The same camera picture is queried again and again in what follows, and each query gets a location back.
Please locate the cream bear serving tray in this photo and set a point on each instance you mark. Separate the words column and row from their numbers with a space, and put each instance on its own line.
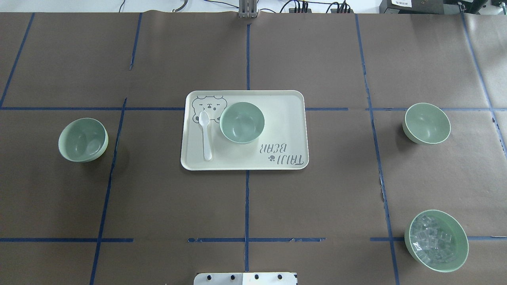
column 283, row 145

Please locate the green bowl on tray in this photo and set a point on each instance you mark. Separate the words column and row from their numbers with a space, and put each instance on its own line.
column 242, row 122

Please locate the white plastic spoon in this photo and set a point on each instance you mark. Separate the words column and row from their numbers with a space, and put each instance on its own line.
column 204, row 122

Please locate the green bowl with ice cubes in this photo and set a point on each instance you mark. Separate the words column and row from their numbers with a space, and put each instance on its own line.
column 437, row 240

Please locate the aluminium frame post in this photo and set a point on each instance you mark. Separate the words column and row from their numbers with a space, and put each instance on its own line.
column 248, row 9

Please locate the white camera stand base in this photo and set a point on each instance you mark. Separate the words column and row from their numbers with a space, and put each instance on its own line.
column 246, row 278

